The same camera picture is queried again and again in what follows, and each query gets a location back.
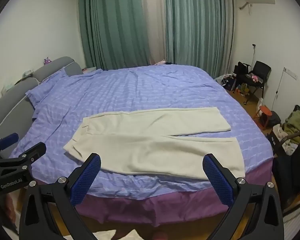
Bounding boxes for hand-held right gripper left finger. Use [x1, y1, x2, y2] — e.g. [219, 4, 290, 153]
[18, 152, 102, 240]

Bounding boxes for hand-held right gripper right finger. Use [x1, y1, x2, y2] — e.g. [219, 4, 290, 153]
[202, 154, 285, 240]

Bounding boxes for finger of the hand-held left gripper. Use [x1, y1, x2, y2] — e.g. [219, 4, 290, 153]
[0, 133, 19, 158]
[7, 142, 47, 173]

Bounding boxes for cream pants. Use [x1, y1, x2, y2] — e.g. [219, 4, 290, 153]
[63, 107, 245, 180]

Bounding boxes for purple bed sheet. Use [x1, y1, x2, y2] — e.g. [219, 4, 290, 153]
[72, 160, 274, 228]

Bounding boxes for white cloth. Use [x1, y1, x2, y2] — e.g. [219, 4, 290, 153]
[94, 229, 140, 240]

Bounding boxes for lavender striped pillow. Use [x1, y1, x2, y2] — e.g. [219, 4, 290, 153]
[82, 68, 103, 76]
[26, 68, 67, 105]

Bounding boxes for red stool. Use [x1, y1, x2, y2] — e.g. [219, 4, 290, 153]
[259, 105, 273, 130]

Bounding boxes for white plastic bag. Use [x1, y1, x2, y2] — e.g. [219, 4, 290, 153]
[255, 97, 264, 118]

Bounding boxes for grey padded headboard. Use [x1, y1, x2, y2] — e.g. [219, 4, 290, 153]
[0, 56, 83, 140]

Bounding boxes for pile of clothes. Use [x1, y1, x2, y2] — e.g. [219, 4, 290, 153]
[277, 110, 300, 155]

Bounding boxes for bags on floor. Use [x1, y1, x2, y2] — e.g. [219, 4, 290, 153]
[215, 74, 237, 92]

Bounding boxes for lavender striped blanket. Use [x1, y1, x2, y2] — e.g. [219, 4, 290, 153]
[9, 64, 274, 198]

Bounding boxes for black chair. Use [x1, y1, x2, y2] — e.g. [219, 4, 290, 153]
[234, 60, 272, 101]

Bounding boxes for green curtain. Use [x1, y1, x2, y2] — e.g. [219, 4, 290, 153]
[77, 0, 150, 70]
[164, 0, 235, 78]

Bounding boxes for beige sheer curtain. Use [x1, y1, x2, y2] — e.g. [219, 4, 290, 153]
[140, 0, 167, 65]

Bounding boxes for air conditioner pipe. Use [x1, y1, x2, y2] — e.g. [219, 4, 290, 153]
[239, 2, 252, 15]

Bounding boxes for white wall cable strip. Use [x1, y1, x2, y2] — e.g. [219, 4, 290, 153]
[283, 67, 297, 80]

